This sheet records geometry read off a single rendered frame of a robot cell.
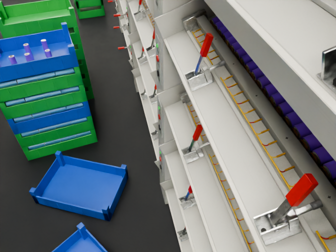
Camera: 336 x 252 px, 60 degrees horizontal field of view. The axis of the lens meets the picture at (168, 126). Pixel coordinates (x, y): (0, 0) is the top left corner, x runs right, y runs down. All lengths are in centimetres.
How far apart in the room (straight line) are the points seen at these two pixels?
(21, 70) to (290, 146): 92
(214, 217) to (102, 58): 151
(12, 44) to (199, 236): 96
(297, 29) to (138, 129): 119
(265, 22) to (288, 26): 2
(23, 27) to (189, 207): 99
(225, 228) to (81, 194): 76
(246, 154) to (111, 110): 117
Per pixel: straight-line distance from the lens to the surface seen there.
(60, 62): 110
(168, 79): 71
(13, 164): 140
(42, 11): 157
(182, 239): 96
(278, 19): 27
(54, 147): 134
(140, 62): 128
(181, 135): 68
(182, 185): 82
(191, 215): 78
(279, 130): 38
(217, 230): 55
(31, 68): 110
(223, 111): 44
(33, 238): 117
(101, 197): 117
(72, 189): 122
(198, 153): 62
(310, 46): 23
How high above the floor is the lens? 98
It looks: 45 degrees down
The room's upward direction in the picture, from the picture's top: straight up
